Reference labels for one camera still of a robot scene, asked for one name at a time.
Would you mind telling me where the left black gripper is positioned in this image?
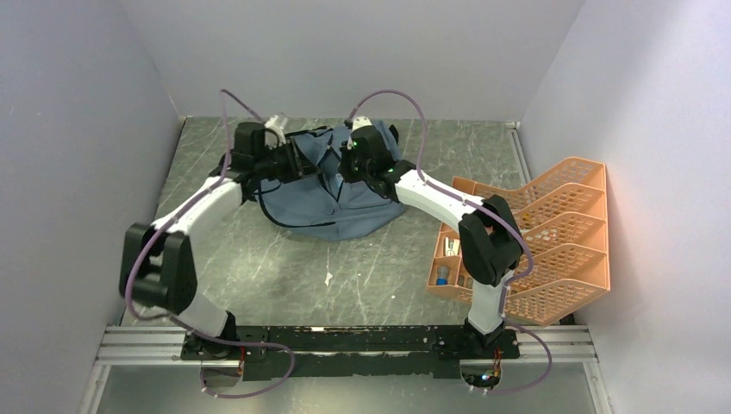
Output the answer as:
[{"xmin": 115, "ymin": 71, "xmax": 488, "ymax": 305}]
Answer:
[{"xmin": 254, "ymin": 136, "xmax": 321, "ymax": 184}]

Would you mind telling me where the blue-grey backpack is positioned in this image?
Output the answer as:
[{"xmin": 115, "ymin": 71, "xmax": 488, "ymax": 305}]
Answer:
[{"xmin": 253, "ymin": 124, "xmax": 403, "ymax": 242}]

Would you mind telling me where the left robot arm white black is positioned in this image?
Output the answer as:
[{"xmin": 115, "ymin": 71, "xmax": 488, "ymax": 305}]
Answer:
[{"xmin": 119, "ymin": 115, "xmax": 318, "ymax": 359}]

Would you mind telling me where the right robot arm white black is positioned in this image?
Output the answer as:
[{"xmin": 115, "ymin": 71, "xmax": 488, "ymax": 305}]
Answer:
[{"xmin": 339, "ymin": 119, "xmax": 533, "ymax": 357}]

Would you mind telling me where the blue-capped item in organizer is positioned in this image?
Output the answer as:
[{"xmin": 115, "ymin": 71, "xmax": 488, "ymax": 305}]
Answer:
[{"xmin": 435, "ymin": 266, "xmax": 451, "ymax": 285}]

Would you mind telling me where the orange plastic desk organizer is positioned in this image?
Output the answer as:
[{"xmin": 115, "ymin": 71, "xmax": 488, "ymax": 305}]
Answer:
[{"xmin": 452, "ymin": 157, "xmax": 610, "ymax": 326}]

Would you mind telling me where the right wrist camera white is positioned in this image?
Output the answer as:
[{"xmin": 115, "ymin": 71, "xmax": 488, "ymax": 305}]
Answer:
[{"xmin": 347, "ymin": 116, "xmax": 372, "ymax": 150}]

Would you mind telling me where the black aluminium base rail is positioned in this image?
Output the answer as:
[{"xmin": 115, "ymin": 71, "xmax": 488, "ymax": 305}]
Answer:
[{"xmin": 96, "ymin": 325, "xmax": 597, "ymax": 381}]

